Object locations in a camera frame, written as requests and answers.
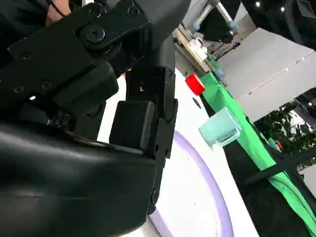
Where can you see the black stand pole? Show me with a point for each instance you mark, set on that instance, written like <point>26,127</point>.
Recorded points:
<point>279,168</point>

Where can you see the pale green mug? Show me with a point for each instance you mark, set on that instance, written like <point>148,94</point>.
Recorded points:
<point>217,128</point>

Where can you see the wooden board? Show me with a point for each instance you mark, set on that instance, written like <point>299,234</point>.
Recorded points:
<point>191,48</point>

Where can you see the green leafy plant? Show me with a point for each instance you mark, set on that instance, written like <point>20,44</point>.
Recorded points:
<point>284,128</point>

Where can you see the lilac plate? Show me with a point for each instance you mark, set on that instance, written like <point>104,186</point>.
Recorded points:
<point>192,197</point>

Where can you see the person's hand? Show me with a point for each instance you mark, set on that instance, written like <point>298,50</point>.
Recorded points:
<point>53,16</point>

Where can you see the white desk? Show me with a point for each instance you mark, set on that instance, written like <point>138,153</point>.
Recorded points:
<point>266,69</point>

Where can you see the black table grommet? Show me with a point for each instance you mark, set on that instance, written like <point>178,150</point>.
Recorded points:
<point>196,102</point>

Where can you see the green cloth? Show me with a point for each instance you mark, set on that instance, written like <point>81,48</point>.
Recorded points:
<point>222,98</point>

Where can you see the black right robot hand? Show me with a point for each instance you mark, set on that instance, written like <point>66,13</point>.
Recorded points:
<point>61,177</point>

